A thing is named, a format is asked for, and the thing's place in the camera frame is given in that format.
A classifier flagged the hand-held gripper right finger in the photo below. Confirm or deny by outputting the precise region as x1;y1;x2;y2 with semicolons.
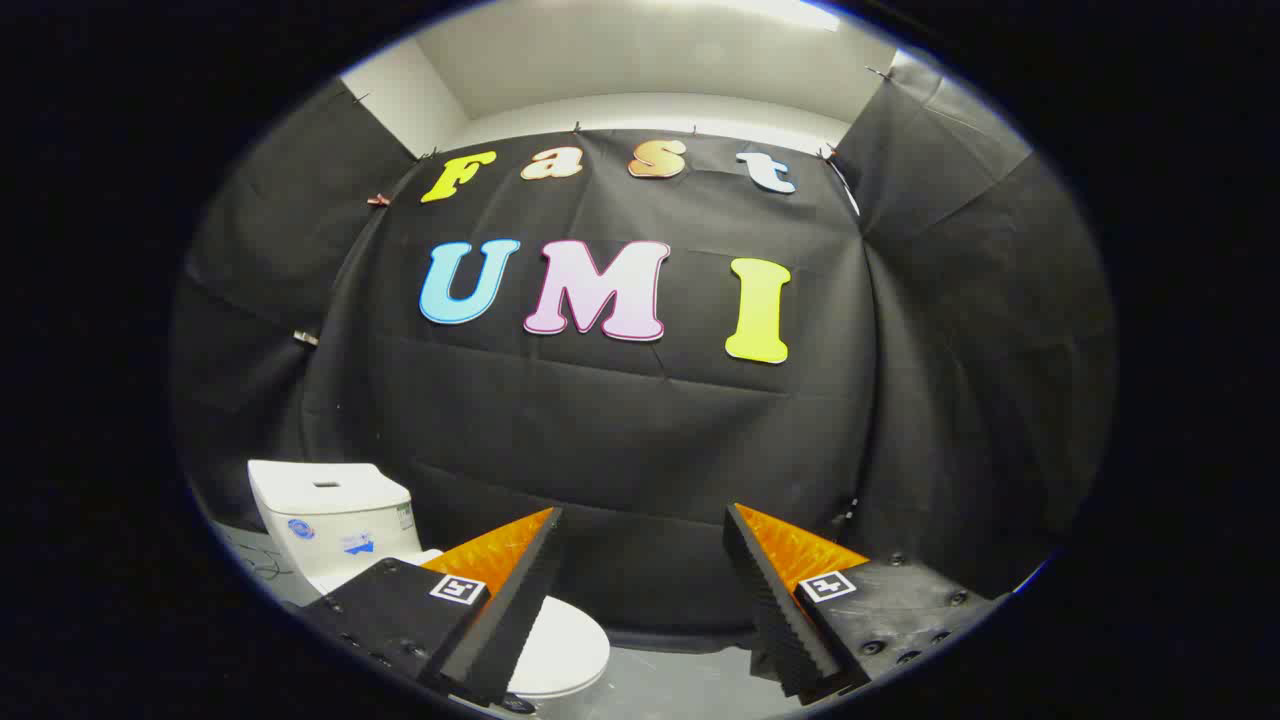
724;503;1006;701

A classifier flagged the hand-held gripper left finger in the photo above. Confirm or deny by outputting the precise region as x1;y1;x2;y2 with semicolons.
300;506;565;707

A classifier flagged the white toilet body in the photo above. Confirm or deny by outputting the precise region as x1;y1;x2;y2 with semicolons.
247;459;609;717

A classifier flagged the black backdrop cloth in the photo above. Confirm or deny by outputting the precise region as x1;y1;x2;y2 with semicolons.
170;50;1116;646

